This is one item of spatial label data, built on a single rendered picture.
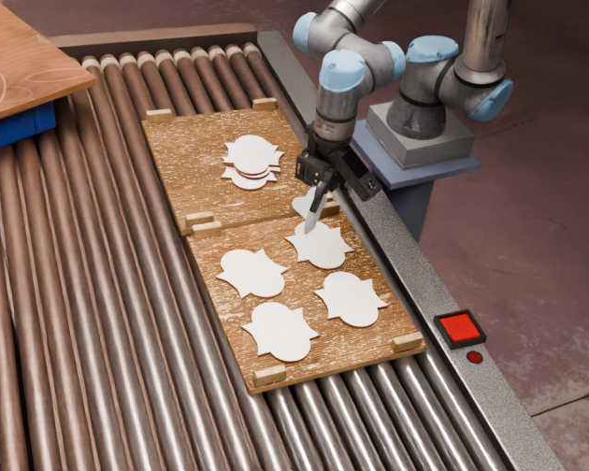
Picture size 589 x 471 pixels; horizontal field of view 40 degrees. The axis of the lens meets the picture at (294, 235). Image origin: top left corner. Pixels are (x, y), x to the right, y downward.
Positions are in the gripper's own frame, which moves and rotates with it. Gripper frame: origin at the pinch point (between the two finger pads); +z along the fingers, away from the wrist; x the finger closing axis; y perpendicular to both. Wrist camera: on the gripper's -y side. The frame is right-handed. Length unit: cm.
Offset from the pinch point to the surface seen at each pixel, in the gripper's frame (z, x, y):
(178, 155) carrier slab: 7.9, -3.2, 43.1
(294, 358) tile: 7.1, 28.8, -12.6
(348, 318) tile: 7.1, 14.3, -14.9
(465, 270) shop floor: 102, -116, 0
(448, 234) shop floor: 102, -131, 15
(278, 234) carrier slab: 7.9, 3.2, 9.7
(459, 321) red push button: 8.6, -0.5, -31.4
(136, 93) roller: 10, -18, 70
